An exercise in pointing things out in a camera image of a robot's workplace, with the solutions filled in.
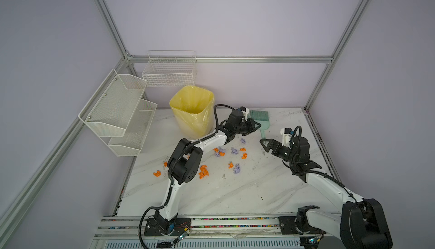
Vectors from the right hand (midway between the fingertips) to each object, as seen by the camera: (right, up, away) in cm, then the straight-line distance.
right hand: (264, 142), depth 83 cm
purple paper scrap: (-14, -7, +14) cm, 21 cm away
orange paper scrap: (-31, -16, +5) cm, 35 cm away
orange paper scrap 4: (-16, -14, +10) cm, 23 cm away
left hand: (0, +9, +5) cm, 10 cm away
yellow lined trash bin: (-40, +19, +24) cm, 50 cm away
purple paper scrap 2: (-13, -15, +7) cm, 21 cm away
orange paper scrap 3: (-8, -8, +13) cm, 17 cm away
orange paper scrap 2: (-22, -8, +12) cm, 26 cm away
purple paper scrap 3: (-8, -1, +20) cm, 22 cm away
